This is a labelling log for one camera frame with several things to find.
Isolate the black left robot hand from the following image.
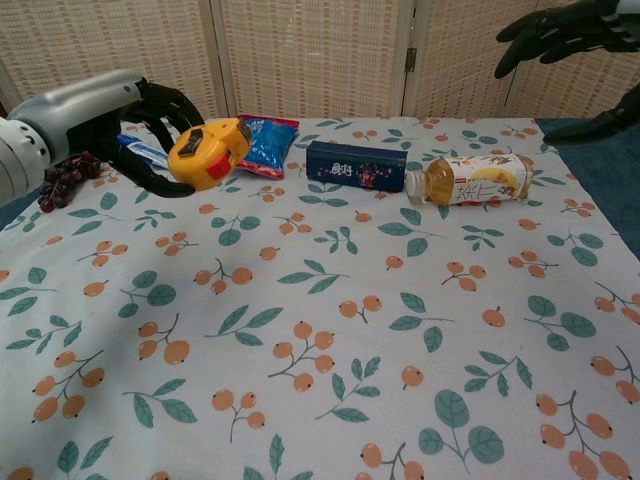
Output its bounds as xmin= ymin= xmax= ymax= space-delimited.
xmin=93 ymin=78 xmax=207 ymax=198

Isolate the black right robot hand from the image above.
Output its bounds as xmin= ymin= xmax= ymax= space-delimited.
xmin=495 ymin=0 xmax=640 ymax=147

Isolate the yellow tape measure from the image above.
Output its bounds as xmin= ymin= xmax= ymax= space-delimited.
xmin=167 ymin=117 xmax=252 ymax=192

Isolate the blue white toothpaste tube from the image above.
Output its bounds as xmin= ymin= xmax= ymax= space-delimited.
xmin=116 ymin=131 xmax=172 ymax=169

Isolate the woven folding screen panel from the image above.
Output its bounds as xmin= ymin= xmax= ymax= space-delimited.
xmin=212 ymin=0 xmax=419 ymax=120
xmin=410 ymin=0 xmax=537 ymax=120
xmin=0 ymin=0 xmax=224 ymax=121
xmin=509 ymin=19 xmax=640 ymax=121

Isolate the dark red grape bunch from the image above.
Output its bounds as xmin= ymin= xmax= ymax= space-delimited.
xmin=38 ymin=151 xmax=104 ymax=212

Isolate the blue red snack bag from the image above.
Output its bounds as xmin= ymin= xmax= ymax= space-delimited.
xmin=233 ymin=114 xmax=300 ymax=180

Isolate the teal table cover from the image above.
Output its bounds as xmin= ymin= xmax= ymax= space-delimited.
xmin=0 ymin=117 xmax=640 ymax=261

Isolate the yellow tea plastic bottle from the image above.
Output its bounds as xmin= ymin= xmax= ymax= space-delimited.
xmin=405 ymin=152 xmax=536 ymax=207

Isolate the dark blue printed box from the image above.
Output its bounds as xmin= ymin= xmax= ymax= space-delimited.
xmin=305 ymin=140 xmax=409 ymax=194

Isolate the fruit print tablecloth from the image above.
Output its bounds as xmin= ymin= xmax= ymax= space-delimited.
xmin=0 ymin=115 xmax=640 ymax=480

